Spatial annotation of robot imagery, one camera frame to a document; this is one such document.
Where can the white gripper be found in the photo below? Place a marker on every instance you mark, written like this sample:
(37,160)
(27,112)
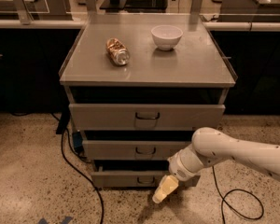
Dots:
(181,169)

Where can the grey drawer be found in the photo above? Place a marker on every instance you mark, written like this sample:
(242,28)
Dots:
(128,117)
(132,150)
(127,179)

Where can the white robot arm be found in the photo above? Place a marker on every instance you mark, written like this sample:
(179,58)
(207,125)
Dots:
(208,147)

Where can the grey metal drawer cabinet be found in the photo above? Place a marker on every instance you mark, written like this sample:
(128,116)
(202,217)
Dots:
(192,73)

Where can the blue power adapter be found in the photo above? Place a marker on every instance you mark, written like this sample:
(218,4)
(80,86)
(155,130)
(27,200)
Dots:
(77,141)

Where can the white ceramic bowl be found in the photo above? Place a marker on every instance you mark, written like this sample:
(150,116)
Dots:
(166,37)

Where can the white horizontal rail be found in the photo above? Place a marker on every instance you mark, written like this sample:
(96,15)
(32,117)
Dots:
(211,26)

